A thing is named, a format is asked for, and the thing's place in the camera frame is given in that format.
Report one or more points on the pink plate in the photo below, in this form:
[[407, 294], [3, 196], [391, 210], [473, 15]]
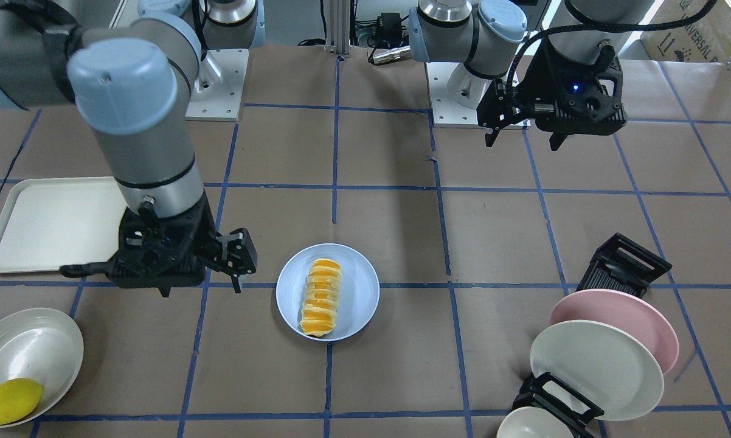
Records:
[[628, 313]]

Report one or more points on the cardboard box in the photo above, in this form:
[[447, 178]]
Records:
[[707, 40]]

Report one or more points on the striped orange bread loaf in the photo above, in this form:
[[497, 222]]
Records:
[[319, 310]]

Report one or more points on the black dish rack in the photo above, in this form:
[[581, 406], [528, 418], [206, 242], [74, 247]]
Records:
[[619, 264]]

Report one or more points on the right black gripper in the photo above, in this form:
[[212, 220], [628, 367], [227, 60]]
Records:
[[205, 233]]

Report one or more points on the silver metal cylinder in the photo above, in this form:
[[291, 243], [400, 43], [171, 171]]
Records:
[[380, 58]]

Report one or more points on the yellow lemon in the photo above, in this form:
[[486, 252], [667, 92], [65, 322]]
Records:
[[18, 398]]

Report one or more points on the black power adapter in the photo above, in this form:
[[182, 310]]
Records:
[[389, 25]]

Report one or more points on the cream bowl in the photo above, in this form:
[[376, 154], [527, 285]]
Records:
[[532, 422]]

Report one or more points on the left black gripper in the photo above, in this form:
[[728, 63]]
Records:
[[533, 85]]

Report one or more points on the cream round plate with lemon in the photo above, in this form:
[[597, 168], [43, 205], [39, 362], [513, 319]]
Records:
[[45, 345]]

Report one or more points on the aluminium frame post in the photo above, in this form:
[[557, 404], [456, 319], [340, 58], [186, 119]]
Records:
[[339, 16]]

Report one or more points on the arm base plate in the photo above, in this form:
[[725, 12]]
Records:
[[217, 91], [450, 109]]

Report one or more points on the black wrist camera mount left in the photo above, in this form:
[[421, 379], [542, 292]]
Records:
[[567, 97]]

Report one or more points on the cream plate in rack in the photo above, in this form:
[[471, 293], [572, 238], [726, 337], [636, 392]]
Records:
[[608, 366]]

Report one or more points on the light blue plate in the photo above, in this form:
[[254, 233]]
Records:
[[359, 290]]

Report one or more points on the cream rectangular tray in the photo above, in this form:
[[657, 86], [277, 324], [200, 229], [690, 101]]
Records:
[[47, 223]]

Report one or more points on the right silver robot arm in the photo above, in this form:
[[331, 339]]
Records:
[[133, 85]]

